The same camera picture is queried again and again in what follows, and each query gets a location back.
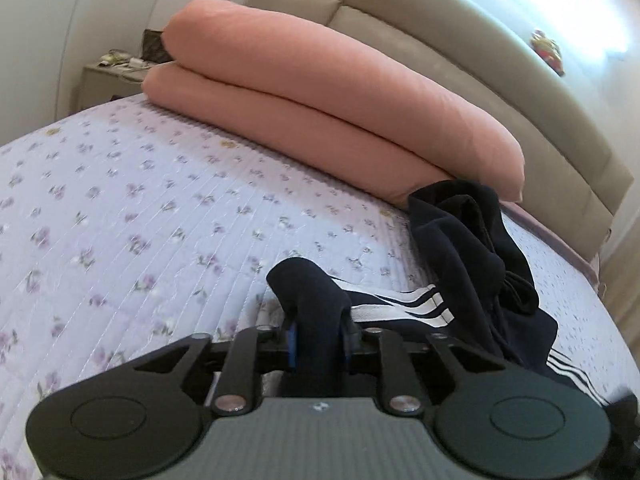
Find brown patterned pouch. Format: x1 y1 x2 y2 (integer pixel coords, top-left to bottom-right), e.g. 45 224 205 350
141 28 172 64

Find folded pink duvet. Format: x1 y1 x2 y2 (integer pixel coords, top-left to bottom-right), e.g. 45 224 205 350
142 0 525 206

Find red plush toy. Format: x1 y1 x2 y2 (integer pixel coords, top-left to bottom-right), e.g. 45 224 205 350
529 30 565 77

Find dark navy striped garment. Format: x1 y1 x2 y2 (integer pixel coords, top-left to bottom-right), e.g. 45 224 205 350
267 181 606 404

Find beige upholstered headboard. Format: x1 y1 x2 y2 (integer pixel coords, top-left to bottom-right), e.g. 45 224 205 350
244 0 634 259

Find white items on nightstand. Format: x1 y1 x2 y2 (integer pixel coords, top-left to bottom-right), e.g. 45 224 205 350
98 49 151 70

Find beige bedside table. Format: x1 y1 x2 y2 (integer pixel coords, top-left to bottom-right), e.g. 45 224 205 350
73 64 149 113

